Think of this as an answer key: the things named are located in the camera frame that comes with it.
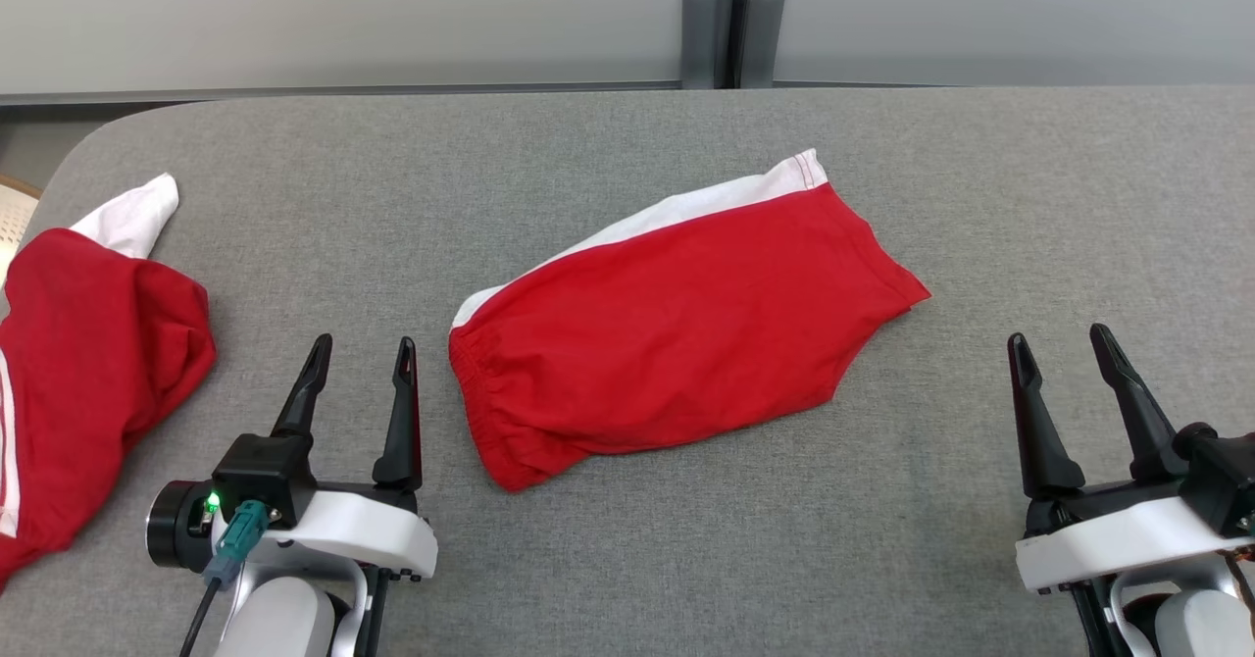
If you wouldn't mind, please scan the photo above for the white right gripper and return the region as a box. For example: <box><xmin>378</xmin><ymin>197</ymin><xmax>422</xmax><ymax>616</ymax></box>
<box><xmin>1007</xmin><ymin>323</ymin><xmax>1255</xmax><ymax>596</ymax></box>

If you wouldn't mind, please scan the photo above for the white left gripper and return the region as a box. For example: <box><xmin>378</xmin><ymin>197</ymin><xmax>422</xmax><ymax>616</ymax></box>
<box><xmin>146</xmin><ymin>332</ymin><xmax>440</xmax><ymax>580</ymax></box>

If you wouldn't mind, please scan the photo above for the red white t-shirt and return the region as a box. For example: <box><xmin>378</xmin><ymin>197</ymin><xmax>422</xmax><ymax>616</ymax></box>
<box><xmin>0</xmin><ymin>173</ymin><xmax>218</xmax><ymax>591</ymax></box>

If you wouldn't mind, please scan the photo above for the red shorts white stripe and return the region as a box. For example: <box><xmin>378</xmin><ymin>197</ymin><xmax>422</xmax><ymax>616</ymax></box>
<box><xmin>448</xmin><ymin>148</ymin><xmax>933</xmax><ymax>494</ymax></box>

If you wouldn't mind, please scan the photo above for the beige perforated basket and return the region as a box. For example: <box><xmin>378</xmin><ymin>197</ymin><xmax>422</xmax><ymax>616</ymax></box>
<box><xmin>0</xmin><ymin>174</ymin><xmax>43</xmax><ymax>287</ymax></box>

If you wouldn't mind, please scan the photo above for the left black cable teal connector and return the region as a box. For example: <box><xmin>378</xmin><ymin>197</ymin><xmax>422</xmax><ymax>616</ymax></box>
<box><xmin>181</xmin><ymin>500</ymin><xmax>272</xmax><ymax>657</ymax></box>

